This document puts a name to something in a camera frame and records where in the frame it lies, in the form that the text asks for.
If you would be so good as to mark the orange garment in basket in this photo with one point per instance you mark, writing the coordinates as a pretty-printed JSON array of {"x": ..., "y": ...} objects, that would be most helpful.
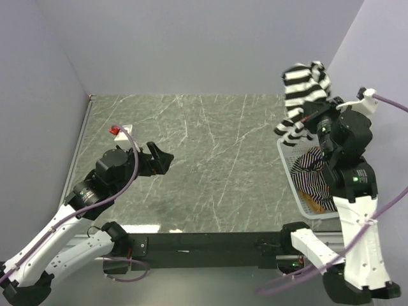
[{"x": 312, "y": 204}]

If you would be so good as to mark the black white striped tank top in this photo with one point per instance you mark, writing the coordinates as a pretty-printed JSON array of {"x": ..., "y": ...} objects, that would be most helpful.
[{"x": 302, "y": 83}]

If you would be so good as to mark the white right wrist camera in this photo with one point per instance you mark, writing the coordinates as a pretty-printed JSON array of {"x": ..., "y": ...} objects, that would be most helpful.
[{"x": 365, "y": 104}]

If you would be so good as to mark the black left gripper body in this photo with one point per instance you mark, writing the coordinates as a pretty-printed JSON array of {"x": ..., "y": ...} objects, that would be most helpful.
[{"x": 146, "y": 167}]

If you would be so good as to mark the white plastic laundry basket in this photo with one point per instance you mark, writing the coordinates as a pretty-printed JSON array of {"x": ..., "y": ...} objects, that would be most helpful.
[{"x": 288, "y": 156}]

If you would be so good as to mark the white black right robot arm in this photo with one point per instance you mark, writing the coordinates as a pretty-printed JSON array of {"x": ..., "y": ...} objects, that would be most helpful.
[{"x": 359, "y": 275}]

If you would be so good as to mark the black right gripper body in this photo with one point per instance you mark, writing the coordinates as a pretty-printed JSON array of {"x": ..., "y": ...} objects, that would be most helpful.
[{"x": 326, "y": 111}]

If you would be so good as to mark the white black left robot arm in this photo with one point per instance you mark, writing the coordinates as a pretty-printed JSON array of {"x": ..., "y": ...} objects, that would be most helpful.
[{"x": 29, "y": 276}]

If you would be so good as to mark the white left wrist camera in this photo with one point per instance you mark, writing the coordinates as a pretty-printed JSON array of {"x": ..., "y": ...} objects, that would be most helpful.
[{"x": 120, "y": 134}]

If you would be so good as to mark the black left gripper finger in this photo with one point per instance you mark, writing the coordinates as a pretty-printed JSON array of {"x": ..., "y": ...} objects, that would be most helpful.
[
  {"x": 154, "y": 150},
  {"x": 165, "y": 160}
]

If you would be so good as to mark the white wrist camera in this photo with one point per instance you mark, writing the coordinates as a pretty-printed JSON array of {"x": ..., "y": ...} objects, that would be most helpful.
[
  {"x": 365, "y": 104},
  {"x": 120, "y": 134}
]

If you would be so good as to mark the purple striped tank top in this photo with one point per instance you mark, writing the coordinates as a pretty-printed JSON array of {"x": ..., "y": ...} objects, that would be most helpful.
[{"x": 307, "y": 176}]

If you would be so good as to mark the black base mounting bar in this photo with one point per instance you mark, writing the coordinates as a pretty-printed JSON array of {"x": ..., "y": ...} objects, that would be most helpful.
[{"x": 208, "y": 250}]

